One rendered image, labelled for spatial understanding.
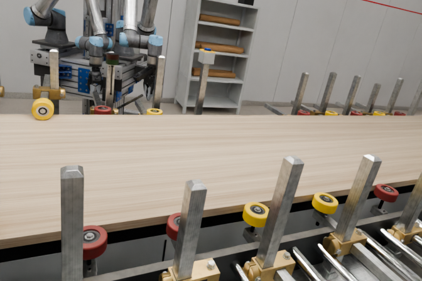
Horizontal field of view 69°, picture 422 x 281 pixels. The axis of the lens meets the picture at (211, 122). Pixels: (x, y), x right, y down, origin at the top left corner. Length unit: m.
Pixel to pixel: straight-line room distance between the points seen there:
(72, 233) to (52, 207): 0.31
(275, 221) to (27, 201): 0.64
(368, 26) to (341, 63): 0.79
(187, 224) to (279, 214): 0.24
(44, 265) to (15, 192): 0.21
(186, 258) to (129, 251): 0.28
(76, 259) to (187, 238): 0.21
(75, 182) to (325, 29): 5.45
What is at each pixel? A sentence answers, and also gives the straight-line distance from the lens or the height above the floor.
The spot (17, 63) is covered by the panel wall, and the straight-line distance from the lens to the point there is 4.40.
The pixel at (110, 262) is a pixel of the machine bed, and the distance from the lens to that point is 0.99.
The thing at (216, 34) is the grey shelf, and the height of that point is 1.09.
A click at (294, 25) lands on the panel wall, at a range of 5.36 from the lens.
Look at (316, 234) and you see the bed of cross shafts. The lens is 1.07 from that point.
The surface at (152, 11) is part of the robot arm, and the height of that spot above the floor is 1.36.
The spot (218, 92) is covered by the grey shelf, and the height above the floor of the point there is 0.21.
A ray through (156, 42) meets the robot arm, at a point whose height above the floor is 1.23.
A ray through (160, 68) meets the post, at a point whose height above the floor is 1.10.
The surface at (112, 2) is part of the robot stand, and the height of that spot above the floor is 1.36.
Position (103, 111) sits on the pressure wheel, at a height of 0.91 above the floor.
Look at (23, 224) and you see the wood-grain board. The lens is 0.88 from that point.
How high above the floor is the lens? 1.45
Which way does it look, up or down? 21 degrees down
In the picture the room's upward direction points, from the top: 10 degrees clockwise
